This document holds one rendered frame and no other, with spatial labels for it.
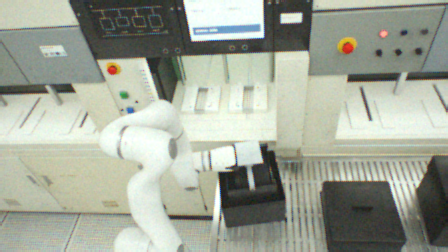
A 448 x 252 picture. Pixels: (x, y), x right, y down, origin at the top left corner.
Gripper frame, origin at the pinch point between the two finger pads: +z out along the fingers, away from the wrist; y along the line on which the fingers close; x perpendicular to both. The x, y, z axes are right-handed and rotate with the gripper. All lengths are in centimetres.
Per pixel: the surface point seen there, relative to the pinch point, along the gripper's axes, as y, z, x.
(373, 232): 29, 45, -23
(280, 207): 13.5, 11.1, -21.0
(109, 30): -35, -47, 45
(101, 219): -46, -109, -109
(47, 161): -48, -116, -39
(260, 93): -58, 14, -18
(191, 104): -57, -25, -18
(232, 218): 13.5, -9.9, -25.0
